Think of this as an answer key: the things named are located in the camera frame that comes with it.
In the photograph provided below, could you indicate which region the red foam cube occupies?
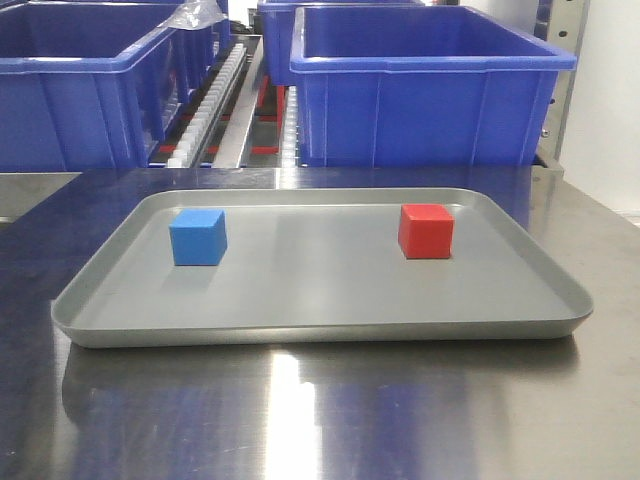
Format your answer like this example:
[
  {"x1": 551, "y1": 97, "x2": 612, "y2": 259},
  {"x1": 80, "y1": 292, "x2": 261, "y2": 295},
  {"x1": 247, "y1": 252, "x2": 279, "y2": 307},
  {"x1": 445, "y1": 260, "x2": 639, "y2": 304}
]
[{"x1": 398, "y1": 204, "x2": 455, "y2": 259}]

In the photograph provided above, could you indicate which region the blue foam cube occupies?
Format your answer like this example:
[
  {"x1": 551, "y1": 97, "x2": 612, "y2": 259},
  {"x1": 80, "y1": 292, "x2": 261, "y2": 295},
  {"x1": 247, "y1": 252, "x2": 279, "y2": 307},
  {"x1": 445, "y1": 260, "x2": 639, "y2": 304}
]
[{"x1": 169, "y1": 209, "x2": 227, "y2": 266}]

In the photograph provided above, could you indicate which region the grey metal tray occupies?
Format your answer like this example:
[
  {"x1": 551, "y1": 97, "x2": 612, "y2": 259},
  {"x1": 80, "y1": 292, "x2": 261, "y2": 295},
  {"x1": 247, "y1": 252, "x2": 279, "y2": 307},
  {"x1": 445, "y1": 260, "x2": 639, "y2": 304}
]
[{"x1": 51, "y1": 188, "x2": 593, "y2": 348}]

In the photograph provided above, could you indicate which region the blue bin front right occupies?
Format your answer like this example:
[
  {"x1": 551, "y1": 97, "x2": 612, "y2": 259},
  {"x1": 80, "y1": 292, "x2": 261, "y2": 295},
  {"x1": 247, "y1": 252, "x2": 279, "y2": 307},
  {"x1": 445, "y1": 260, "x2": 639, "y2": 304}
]
[{"x1": 290, "y1": 4, "x2": 577, "y2": 167}]

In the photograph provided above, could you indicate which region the blue bin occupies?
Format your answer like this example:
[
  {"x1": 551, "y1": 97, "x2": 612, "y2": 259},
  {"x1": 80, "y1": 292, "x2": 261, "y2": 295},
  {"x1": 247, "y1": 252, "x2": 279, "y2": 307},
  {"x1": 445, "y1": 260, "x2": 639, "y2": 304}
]
[
  {"x1": 184, "y1": 17, "x2": 231, "y2": 93},
  {"x1": 258, "y1": 0, "x2": 424, "y2": 87},
  {"x1": 290, "y1": 4, "x2": 577, "y2": 167},
  {"x1": 1, "y1": 1, "x2": 198, "y2": 173}
]

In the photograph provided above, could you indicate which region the blue bin rear right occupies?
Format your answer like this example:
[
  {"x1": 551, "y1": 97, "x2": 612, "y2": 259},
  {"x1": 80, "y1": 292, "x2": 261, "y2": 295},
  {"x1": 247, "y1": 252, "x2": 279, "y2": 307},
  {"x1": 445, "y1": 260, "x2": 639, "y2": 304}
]
[{"x1": 258, "y1": 0, "x2": 424, "y2": 87}]

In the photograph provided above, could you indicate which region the blue bin rear left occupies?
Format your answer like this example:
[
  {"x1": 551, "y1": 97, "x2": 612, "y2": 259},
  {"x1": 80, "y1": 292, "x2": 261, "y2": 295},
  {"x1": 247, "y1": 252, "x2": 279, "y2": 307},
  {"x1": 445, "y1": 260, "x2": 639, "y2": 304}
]
[{"x1": 184, "y1": 17, "x2": 231, "y2": 93}]

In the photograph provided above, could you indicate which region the clear plastic bag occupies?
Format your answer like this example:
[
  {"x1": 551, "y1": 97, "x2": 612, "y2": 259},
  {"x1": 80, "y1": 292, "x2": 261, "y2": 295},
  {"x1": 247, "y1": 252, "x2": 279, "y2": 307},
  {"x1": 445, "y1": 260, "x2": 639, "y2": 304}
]
[{"x1": 163, "y1": 0, "x2": 228, "y2": 31}]

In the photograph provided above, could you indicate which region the blue bin front left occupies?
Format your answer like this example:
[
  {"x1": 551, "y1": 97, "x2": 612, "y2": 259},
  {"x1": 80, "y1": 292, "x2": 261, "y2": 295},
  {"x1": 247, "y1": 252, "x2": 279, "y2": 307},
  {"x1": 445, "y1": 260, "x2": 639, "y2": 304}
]
[{"x1": 1, "y1": 1, "x2": 198, "y2": 173}]

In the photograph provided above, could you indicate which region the steel center divider rail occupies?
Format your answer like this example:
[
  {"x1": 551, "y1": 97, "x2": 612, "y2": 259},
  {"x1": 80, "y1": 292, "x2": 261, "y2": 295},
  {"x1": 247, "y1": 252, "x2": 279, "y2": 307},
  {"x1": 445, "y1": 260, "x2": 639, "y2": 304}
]
[{"x1": 211, "y1": 35, "x2": 264, "y2": 169}]

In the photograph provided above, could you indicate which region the white roller conveyor rail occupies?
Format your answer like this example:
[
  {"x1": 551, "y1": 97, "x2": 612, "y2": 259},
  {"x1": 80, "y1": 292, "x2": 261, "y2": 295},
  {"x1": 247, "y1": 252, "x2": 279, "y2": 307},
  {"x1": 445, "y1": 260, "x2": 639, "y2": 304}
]
[{"x1": 166, "y1": 43, "x2": 247, "y2": 169}]

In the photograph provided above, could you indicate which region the steel shelf upright post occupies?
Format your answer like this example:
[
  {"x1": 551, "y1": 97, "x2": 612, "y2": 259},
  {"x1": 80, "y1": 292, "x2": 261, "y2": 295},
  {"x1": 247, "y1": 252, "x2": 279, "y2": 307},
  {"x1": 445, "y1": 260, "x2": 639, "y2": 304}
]
[{"x1": 534, "y1": 0, "x2": 590, "y2": 172}]

